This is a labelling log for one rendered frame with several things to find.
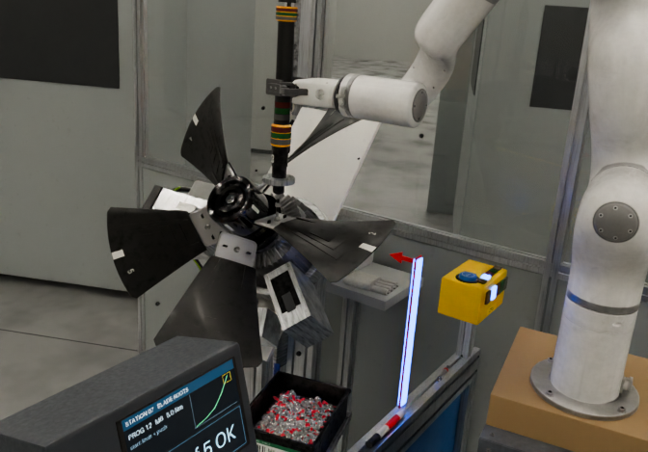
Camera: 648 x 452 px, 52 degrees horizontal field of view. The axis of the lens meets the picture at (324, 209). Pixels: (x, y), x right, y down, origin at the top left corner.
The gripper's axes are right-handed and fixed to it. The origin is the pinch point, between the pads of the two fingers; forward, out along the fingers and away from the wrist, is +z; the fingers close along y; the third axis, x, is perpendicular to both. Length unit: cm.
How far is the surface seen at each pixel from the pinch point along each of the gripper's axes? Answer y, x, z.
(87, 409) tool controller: -77, -23, -36
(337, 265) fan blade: -8.7, -31.7, -21.7
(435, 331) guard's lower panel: 70, -80, -11
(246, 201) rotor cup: -5.3, -25.3, 4.8
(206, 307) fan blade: -17.8, -45.9, 4.1
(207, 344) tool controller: -59, -23, -36
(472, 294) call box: 21, -43, -39
